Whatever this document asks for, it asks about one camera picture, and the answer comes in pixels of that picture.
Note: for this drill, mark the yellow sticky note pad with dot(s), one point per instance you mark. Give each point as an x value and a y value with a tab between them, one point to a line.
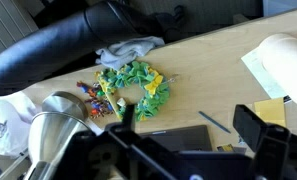
271	111

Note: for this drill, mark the blue pen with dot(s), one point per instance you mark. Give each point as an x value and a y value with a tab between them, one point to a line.
214	122

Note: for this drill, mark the black office chair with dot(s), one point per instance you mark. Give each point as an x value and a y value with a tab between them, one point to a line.
59	48

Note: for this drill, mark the white cap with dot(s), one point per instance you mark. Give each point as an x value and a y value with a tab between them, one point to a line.
16	113

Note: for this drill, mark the small card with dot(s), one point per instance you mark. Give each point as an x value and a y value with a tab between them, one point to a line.
226	148

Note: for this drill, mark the silver desk lamp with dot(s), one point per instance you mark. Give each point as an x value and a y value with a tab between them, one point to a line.
63	115

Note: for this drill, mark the cream water bottle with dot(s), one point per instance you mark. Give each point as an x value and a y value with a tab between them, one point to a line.
278	55

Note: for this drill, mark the colourful beaded toy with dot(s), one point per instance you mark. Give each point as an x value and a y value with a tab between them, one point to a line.
100	105

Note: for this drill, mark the white paper sheet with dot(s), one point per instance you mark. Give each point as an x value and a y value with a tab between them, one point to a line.
252	62

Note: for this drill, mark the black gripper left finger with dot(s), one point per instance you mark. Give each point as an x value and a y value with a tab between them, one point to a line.
128	120

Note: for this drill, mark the grey cloth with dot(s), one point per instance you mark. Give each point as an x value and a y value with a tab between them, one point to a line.
116	55

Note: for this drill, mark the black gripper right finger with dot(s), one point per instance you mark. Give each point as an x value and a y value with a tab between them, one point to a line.
249	126

